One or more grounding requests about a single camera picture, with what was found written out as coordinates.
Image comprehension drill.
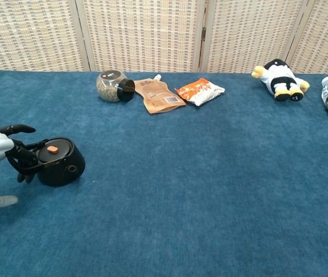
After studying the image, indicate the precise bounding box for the blue table cloth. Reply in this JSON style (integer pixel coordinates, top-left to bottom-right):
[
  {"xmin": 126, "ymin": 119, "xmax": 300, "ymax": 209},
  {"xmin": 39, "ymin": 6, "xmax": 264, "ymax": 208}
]
[{"xmin": 0, "ymin": 69, "xmax": 328, "ymax": 277}]

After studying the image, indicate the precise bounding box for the woven folding screen panel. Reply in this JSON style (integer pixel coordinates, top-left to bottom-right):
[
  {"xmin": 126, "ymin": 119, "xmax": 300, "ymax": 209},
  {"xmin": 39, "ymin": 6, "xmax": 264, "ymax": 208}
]
[
  {"xmin": 285, "ymin": 0, "xmax": 328, "ymax": 75},
  {"xmin": 199, "ymin": 0, "xmax": 308, "ymax": 74},
  {"xmin": 0, "ymin": 0, "xmax": 91, "ymax": 72},
  {"xmin": 76, "ymin": 0, "xmax": 207, "ymax": 73}
]

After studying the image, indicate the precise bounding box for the round glass jar black lid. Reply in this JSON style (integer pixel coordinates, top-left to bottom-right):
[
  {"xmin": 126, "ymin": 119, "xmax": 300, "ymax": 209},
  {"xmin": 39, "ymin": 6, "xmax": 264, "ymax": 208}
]
[{"xmin": 95, "ymin": 70, "xmax": 136, "ymax": 103}]

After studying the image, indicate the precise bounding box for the brown spouted stand-up pouch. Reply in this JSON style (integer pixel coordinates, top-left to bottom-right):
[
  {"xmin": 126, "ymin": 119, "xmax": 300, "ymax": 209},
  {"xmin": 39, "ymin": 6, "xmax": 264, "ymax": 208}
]
[{"xmin": 133, "ymin": 74, "xmax": 187, "ymax": 115}]

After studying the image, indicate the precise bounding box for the orange white snack bag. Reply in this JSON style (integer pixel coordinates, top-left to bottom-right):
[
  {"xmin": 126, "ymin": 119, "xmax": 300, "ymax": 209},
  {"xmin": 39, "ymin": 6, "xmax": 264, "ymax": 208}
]
[{"xmin": 175, "ymin": 77, "xmax": 226, "ymax": 106}]

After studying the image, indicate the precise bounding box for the black round lidded container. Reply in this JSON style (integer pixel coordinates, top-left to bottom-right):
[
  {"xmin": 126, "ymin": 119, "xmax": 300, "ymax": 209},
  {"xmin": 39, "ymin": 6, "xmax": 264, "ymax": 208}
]
[{"xmin": 7, "ymin": 136, "xmax": 87, "ymax": 188}]

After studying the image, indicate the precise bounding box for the black white plush toy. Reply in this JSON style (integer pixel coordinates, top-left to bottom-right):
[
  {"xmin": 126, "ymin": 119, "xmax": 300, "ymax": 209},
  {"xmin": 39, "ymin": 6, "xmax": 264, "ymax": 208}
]
[{"xmin": 251, "ymin": 58, "xmax": 311, "ymax": 102}]

